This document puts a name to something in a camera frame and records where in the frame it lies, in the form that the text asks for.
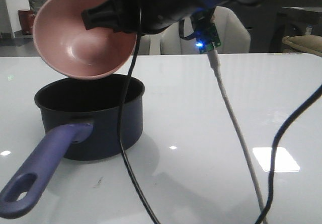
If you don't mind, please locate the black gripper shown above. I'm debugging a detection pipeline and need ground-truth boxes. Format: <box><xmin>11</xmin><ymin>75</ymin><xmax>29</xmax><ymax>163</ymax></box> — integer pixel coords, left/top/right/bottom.
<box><xmin>81</xmin><ymin>0</ymin><xmax>263</xmax><ymax>34</ymax></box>

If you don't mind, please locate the pink bowl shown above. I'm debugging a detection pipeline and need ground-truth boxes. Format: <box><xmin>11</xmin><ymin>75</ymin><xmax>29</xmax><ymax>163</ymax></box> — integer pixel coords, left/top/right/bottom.
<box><xmin>33</xmin><ymin>0</ymin><xmax>136</xmax><ymax>80</ymax></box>

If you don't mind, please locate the grey left dining chair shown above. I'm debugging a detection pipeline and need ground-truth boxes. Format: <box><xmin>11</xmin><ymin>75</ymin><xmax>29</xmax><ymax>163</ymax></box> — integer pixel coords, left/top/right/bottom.
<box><xmin>138</xmin><ymin>35</ymin><xmax>150</xmax><ymax>55</ymax></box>

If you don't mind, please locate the grey dining chair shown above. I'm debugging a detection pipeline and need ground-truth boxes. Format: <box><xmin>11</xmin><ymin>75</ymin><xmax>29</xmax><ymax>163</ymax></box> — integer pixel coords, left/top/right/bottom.
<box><xmin>159</xmin><ymin>7</ymin><xmax>251</xmax><ymax>55</ymax></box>
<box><xmin>138</xmin><ymin>35</ymin><xmax>150</xmax><ymax>55</ymax></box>

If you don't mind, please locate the red bin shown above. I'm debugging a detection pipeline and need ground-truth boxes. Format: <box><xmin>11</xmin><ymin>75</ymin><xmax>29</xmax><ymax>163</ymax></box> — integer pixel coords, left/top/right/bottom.
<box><xmin>18</xmin><ymin>10</ymin><xmax>35</xmax><ymax>35</ymax></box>

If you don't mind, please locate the green circuit board blue LED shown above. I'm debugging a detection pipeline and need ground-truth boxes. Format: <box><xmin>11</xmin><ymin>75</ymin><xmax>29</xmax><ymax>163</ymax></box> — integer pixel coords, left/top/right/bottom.
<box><xmin>190</xmin><ymin>8</ymin><xmax>221</xmax><ymax>54</ymax></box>

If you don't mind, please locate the blue saucepan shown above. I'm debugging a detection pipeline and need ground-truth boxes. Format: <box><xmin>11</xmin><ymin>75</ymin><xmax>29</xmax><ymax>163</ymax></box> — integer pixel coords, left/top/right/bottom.
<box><xmin>1</xmin><ymin>74</ymin><xmax>145</xmax><ymax>219</ymax></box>

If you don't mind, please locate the grey right dining chair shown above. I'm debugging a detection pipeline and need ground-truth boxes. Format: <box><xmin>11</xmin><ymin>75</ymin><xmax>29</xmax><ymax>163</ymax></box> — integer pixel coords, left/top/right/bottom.
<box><xmin>159</xmin><ymin>7</ymin><xmax>251</xmax><ymax>55</ymax></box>

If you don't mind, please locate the dark grey sideboard counter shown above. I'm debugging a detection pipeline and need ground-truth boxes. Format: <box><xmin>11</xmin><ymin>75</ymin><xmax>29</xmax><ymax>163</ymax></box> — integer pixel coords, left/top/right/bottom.
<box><xmin>241</xmin><ymin>0</ymin><xmax>322</xmax><ymax>53</ymax></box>

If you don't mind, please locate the beige cushion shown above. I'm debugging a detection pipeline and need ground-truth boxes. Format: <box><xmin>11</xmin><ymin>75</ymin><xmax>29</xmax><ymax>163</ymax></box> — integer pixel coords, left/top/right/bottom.
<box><xmin>282</xmin><ymin>35</ymin><xmax>321</xmax><ymax>57</ymax></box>

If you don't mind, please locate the white usb cable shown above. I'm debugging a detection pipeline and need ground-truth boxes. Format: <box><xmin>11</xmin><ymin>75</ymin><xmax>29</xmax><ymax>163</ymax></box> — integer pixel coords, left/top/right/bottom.
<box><xmin>207</xmin><ymin>47</ymin><xmax>265</xmax><ymax>224</ymax></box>

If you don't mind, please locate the thin black cable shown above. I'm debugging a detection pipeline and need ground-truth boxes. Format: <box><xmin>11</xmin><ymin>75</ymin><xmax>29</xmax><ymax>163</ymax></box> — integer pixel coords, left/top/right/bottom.
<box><xmin>118</xmin><ymin>7</ymin><xmax>162</xmax><ymax>224</ymax></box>

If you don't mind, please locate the black cable right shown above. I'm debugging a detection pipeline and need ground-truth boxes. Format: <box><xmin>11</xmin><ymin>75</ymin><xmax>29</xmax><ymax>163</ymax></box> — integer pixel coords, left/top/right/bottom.
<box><xmin>260</xmin><ymin>84</ymin><xmax>322</xmax><ymax>224</ymax></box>

